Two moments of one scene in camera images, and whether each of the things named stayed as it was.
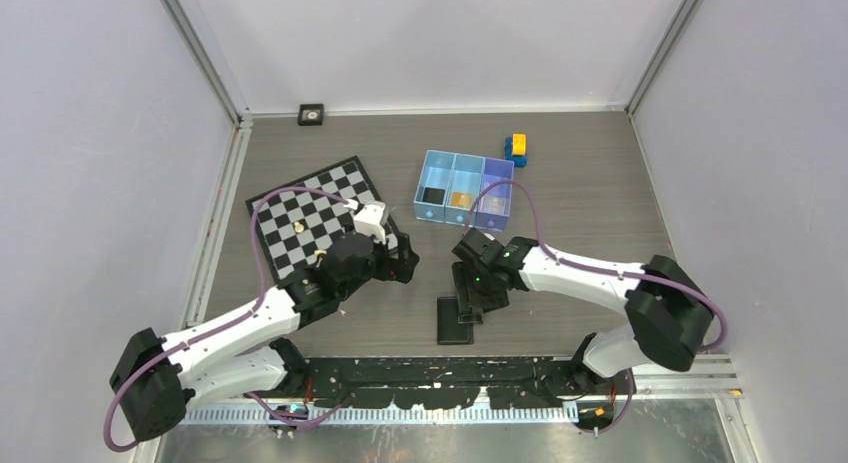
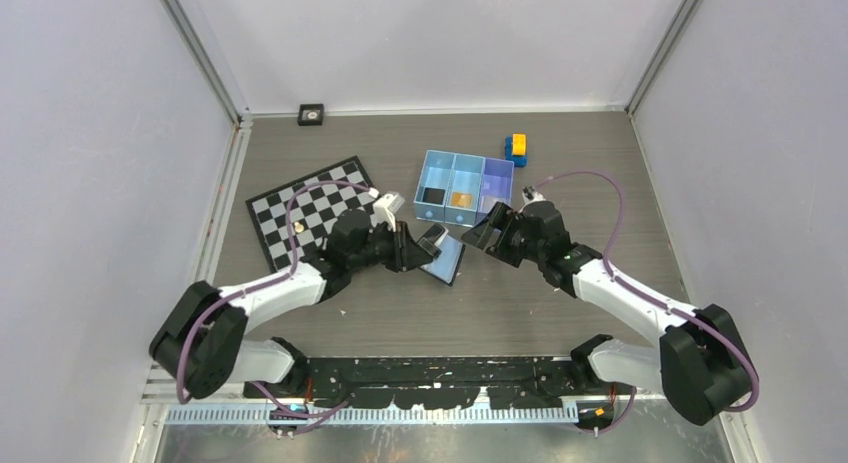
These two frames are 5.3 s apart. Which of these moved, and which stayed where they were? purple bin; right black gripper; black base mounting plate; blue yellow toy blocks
Moved: right black gripper
Stayed: blue yellow toy blocks; purple bin; black base mounting plate
